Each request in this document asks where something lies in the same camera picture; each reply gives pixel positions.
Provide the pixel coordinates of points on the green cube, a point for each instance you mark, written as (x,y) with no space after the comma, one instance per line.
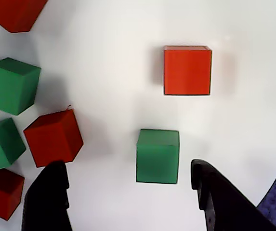
(0,144)
(10,86)
(157,156)

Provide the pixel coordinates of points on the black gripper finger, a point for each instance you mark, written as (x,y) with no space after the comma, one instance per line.
(227,211)
(46,204)

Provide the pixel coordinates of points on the white round plate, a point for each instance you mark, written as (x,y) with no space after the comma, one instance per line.
(116,60)

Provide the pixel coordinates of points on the red cube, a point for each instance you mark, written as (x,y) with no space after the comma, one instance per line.
(53,137)
(15,14)
(1,192)
(187,69)

